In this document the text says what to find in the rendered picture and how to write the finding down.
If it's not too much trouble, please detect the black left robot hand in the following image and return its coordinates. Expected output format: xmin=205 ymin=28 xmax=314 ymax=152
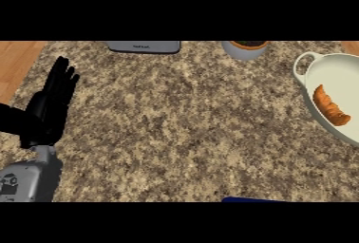
xmin=0 ymin=55 xmax=81 ymax=150

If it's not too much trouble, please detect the grey pot with soil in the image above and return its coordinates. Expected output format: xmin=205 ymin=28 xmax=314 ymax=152
xmin=220 ymin=40 xmax=270 ymax=62

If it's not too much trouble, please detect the dark blue pot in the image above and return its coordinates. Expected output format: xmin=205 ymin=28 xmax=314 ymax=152
xmin=220 ymin=196 xmax=287 ymax=203

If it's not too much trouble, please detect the brown croissant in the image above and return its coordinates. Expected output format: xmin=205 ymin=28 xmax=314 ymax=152
xmin=311 ymin=84 xmax=351 ymax=127

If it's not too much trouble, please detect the grey flat appliance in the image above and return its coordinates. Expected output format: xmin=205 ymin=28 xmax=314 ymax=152
xmin=101 ymin=40 xmax=181 ymax=55

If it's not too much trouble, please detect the white oval tray with handle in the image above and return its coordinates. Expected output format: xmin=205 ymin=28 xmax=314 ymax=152
xmin=290 ymin=51 xmax=359 ymax=147

